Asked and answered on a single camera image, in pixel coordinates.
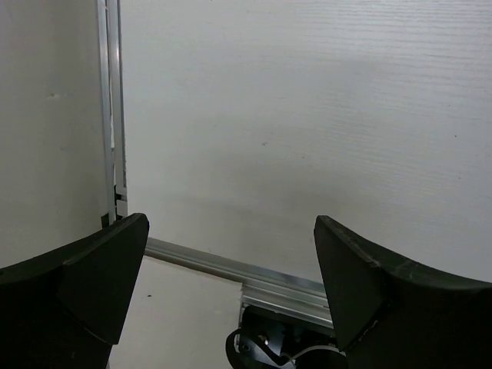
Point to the aluminium table frame rail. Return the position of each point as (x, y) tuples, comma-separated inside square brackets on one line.
[(283, 293)]

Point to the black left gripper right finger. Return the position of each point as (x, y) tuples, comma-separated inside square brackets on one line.
[(389, 311)]

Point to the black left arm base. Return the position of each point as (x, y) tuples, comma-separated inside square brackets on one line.
[(268, 339)]

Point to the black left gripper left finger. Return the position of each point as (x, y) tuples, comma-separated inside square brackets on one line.
[(67, 308)]

